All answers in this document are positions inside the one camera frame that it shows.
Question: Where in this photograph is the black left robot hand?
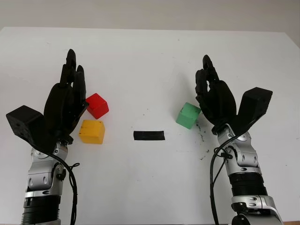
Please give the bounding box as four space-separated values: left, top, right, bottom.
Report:
44 48 90 143

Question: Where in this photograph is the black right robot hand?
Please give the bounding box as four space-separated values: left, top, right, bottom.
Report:
195 54 237 136

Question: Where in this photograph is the green cube block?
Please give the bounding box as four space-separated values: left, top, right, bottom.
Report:
176 102 202 130

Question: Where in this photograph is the red cube block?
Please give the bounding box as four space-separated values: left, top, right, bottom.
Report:
85 93 110 120

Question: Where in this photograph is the yellow cube block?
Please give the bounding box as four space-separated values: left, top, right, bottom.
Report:
78 120 105 144

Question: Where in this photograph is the black tape strip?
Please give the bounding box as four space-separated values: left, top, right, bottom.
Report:
133 130 166 142

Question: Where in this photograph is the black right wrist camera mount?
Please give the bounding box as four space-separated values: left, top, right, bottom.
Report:
233 87 273 142

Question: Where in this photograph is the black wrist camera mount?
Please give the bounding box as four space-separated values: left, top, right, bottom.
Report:
233 87 273 142
6 105 58 154

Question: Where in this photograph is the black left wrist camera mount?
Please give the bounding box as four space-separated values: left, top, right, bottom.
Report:
6 105 58 154

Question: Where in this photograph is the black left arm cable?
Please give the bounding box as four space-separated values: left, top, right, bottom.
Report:
49 151 81 225

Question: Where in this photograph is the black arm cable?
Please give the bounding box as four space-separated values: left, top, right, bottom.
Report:
49 151 81 225
209 130 249 225

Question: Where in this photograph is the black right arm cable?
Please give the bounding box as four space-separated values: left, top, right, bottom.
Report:
209 130 249 225

